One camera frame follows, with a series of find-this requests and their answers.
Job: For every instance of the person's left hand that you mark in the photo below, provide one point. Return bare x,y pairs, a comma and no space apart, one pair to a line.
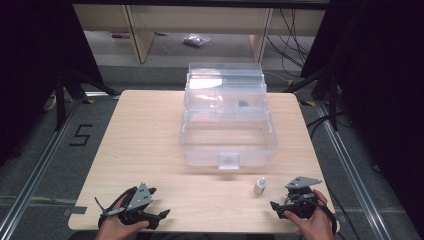
115,230

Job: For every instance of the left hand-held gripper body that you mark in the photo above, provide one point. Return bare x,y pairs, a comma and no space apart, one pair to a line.
140,199

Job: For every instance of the aluminium floor rail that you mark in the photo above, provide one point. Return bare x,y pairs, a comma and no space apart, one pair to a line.
36,166
350,166

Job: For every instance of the beige wooden shelf unit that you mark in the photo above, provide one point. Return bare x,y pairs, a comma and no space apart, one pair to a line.
143,36

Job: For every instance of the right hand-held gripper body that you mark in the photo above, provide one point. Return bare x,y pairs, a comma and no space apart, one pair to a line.
301,203

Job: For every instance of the small purple object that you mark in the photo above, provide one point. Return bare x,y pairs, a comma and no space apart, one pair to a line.
120,34

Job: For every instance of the small white dropper bottle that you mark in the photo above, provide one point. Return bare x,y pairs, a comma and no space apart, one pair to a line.
259,187

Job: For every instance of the clear plastic storage box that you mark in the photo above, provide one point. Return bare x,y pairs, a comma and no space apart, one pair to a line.
230,156

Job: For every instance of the black curtain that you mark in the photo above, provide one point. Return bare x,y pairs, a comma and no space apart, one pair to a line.
383,83
30,66

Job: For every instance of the clear plastic bag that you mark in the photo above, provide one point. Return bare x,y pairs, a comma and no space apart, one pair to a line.
196,40

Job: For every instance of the person's right hand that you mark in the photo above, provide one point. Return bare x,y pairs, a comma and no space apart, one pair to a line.
316,226

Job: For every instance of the black metal stand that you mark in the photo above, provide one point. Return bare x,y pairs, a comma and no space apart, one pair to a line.
60,100
333,100

